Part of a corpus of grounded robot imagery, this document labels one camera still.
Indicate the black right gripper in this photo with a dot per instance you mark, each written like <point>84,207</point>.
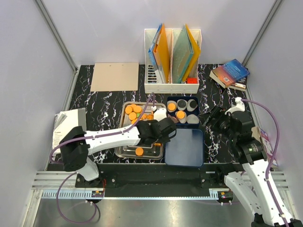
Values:
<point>217,112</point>

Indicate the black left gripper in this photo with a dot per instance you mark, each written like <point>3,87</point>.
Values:
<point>165,139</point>

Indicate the black sandwich cookie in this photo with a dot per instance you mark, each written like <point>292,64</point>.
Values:
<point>182,103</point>
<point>193,104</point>

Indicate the orange round cookie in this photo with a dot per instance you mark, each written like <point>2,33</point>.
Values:
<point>180,115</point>
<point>132,116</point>
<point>137,109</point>
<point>171,107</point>
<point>128,109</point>
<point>139,151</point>

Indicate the blue tin lid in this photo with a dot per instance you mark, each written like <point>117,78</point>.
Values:
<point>186,149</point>

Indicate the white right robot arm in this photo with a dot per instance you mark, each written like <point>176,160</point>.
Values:
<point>262,201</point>

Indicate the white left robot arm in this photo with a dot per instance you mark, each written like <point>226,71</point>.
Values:
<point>78,145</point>

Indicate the orange swirl cookie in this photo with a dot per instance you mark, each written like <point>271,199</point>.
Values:
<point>143,117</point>
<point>149,117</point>

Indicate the orange star cookie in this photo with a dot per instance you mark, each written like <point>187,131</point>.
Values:
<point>133,122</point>

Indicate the steel baking tray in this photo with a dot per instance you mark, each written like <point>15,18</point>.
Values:
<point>140,117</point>

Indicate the white paper cup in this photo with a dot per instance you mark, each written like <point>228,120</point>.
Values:
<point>192,119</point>
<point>188,107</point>
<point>183,120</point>
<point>172,102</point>
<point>180,109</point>

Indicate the blue cookie tin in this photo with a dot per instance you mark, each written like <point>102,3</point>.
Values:
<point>184,110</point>

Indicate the lower paperback book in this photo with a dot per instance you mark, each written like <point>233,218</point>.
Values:
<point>239,85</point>

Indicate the purple box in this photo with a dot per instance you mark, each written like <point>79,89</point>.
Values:
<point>262,137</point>

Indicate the blue paperback book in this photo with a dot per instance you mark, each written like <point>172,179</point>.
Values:
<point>229,73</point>

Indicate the white file organizer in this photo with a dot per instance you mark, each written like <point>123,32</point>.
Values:
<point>170,87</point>

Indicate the red small box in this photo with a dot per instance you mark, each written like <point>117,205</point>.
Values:
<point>192,81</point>

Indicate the tan clipboard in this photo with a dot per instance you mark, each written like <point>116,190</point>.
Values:
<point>119,76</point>

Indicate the yellow folder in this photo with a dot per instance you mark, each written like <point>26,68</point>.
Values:
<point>194,54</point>

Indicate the teal folder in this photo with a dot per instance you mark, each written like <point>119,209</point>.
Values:
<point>181,56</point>

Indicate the blue folder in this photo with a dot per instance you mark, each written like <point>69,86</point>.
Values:
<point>153,58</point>

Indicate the orange folder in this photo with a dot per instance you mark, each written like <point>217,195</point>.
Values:
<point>160,51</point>

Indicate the white paper manual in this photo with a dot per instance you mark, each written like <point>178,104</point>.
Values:
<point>65,121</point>

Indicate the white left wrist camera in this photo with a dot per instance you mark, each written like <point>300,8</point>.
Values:
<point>160,114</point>

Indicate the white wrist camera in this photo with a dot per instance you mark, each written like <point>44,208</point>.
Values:
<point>160,114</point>
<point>239,106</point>

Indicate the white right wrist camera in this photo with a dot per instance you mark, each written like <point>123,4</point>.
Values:
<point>239,106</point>

